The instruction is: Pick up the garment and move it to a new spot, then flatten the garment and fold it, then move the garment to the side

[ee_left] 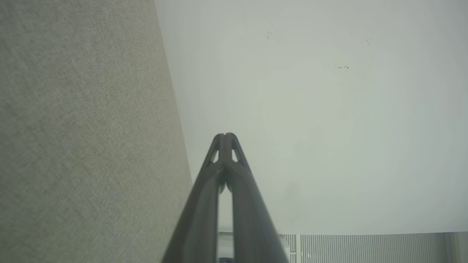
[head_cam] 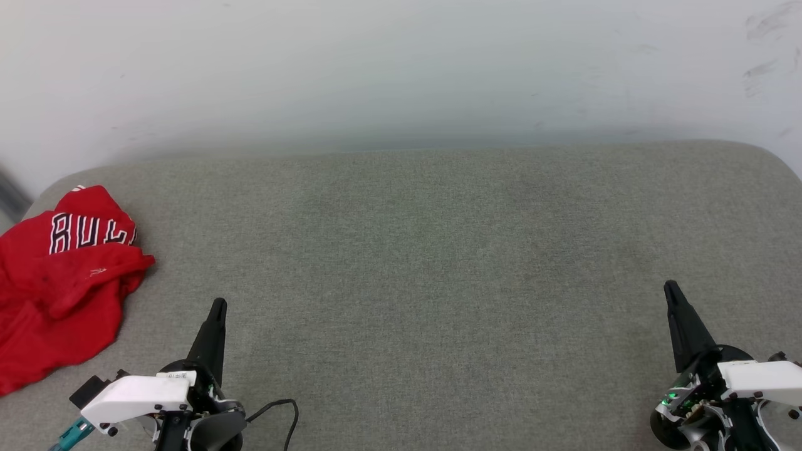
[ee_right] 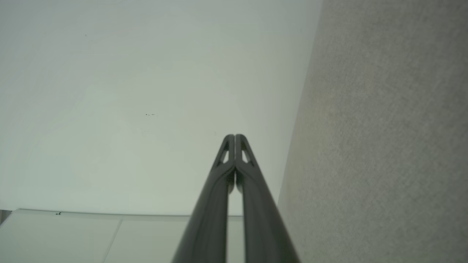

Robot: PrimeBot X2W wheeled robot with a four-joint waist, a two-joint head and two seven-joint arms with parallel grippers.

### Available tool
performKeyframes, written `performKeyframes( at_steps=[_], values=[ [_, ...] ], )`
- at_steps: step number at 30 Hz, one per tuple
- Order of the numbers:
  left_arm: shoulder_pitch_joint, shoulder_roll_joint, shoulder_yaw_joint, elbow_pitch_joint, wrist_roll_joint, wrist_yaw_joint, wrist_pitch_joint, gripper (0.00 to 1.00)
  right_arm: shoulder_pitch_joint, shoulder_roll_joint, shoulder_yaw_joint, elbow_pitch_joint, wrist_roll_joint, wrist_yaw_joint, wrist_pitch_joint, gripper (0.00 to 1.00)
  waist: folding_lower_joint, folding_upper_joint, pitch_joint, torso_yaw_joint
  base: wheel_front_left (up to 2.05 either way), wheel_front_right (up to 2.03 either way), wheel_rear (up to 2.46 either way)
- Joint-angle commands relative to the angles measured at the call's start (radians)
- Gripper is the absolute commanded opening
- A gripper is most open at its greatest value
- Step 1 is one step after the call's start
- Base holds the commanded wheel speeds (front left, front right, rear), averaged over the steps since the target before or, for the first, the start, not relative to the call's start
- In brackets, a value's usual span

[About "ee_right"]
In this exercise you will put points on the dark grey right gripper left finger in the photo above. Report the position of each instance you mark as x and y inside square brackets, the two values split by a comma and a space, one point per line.
[208, 219]

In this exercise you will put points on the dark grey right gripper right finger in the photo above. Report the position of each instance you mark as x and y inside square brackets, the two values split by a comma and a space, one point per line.
[261, 219]

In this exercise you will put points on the grey fabric sofa cushion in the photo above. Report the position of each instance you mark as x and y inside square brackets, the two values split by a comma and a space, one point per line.
[384, 138]

